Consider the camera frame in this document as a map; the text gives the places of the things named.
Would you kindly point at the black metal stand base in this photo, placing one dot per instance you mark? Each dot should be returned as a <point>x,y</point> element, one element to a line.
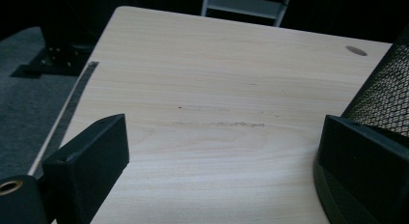
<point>59,56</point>

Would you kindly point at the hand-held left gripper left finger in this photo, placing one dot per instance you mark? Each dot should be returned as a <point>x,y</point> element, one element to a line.
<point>87,162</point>

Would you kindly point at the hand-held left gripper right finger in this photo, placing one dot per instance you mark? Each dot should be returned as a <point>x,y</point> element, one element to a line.
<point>363,162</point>

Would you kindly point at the black mesh basket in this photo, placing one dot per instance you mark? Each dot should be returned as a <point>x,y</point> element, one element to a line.
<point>382,92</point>

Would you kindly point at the grey metal frame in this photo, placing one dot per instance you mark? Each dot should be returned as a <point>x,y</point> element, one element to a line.
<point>246,5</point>

